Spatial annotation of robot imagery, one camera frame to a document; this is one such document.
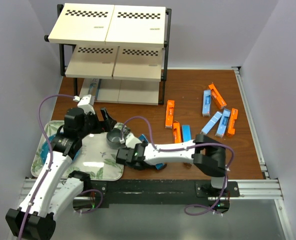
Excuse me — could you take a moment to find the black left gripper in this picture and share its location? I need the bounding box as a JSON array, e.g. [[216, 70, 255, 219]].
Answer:
[[78, 107, 116, 139]]

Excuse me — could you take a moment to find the silver blue toothpaste box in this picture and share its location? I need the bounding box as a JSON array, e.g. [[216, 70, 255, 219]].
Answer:
[[137, 134, 168, 171], [87, 78, 101, 97]]

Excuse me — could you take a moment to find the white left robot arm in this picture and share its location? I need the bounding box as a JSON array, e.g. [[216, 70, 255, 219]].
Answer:
[[5, 107, 117, 240]]

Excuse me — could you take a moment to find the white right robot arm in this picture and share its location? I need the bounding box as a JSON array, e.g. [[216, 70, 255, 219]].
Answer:
[[116, 134, 235, 197]]

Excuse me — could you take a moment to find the grey ceramic mug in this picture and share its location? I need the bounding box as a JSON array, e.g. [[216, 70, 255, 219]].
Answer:
[[106, 127, 130, 150]]

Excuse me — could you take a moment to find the leaf-patterned white tray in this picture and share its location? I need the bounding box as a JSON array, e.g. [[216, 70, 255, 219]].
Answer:
[[30, 120, 124, 181]]

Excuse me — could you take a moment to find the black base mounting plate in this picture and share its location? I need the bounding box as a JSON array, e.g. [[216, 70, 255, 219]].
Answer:
[[72, 178, 239, 209]]

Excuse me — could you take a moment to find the orange toothpaste box centre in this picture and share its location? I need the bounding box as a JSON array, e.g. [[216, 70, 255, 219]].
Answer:
[[172, 121, 182, 144]]

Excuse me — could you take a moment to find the orange toothpaste box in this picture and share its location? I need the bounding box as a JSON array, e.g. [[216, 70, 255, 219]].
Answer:
[[226, 108, 239, 138], [172, 121, 182, 144], [165, 100, 175, 129], [208, 83, 227, 110]]

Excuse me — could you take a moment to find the metallic blue toothpaste box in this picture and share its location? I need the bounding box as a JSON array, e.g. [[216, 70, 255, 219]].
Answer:
[[181, 125, 192, 142]]

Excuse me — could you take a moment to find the orange toothpaste box left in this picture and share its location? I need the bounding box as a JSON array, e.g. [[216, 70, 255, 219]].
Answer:
[[165, 100, 175, 129]]

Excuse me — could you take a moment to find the teal dotted plate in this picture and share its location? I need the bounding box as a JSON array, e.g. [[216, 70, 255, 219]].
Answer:
[[40, 141, 82, 165]]

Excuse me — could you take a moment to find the blue toothpaste box right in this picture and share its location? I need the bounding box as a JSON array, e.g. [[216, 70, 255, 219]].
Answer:
[[215, 109, 231, 138]]

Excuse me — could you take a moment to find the light blue toothpaste box tilted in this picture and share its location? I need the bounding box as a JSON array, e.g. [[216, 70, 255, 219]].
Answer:
[[201, 111, 223, 135]]

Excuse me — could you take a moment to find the blue toothpaste box upper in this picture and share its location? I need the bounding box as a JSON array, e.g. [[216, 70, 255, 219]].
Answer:
[[202, 89, 212, 117]]

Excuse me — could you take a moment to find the orange toothpaste box right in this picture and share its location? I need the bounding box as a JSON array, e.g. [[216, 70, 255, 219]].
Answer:
[[226, 108, 239, 138]]

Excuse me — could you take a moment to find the orange toothpaste box upper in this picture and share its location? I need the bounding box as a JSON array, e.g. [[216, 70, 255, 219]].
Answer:
[[208, 83, 227, 110]]

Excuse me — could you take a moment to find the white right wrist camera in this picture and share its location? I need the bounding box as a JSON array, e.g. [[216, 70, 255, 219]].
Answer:
[[119, 132, 142, 149]]

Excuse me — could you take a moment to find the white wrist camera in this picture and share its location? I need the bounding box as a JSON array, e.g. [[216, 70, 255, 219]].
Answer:
[[77, 94, 95, 113], [119, 132, 142, 149]]

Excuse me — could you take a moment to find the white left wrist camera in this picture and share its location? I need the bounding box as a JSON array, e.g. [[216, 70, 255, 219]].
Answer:
[[77, 94, 95, 113]]

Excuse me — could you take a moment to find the black frame three-tier shelf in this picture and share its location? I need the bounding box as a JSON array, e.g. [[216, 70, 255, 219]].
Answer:
[[44, 3, 172, 105]]

